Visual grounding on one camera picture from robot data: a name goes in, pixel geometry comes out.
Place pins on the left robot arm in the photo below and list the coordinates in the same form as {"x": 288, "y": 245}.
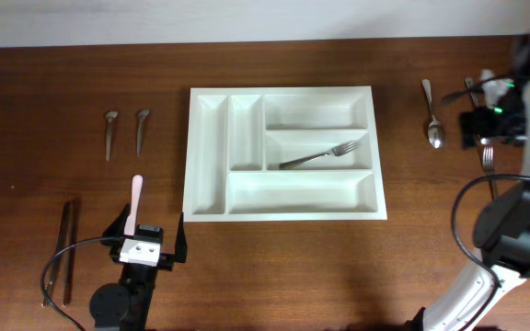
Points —
{"x": 125, "y": 305}

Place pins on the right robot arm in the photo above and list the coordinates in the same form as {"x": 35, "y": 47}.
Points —
{"x": 499, "y": 259}

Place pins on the metal fork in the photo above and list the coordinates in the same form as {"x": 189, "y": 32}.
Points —
{"x": 336, "y": 151}
{"x": 486, "y": 150}

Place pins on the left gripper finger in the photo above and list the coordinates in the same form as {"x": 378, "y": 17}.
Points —
{"x": 181, "y": 246}
{"x": 114, "y": 233}

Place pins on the small metal spoon left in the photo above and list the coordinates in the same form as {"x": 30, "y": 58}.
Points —
{"x": 110, "y": 117}

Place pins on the small metal spoon right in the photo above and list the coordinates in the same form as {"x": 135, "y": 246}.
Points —
{"x": 142, "y": 116}

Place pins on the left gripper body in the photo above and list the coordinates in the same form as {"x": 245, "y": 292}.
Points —
{"x": 166, "y": 261}

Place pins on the white plastic cutlery tray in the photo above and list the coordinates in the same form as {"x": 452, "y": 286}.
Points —
{"x": 237, "y": 137}

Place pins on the pink plastic knife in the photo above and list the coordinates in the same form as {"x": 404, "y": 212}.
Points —
{"x": 130, "y": 224}

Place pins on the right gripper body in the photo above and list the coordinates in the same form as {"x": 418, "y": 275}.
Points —
{"x": 507, "y": 120}

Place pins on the small metal spoon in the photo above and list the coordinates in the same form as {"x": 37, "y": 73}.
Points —
{"x": 142, "y": 116}
{"x": 110, "y": 117}

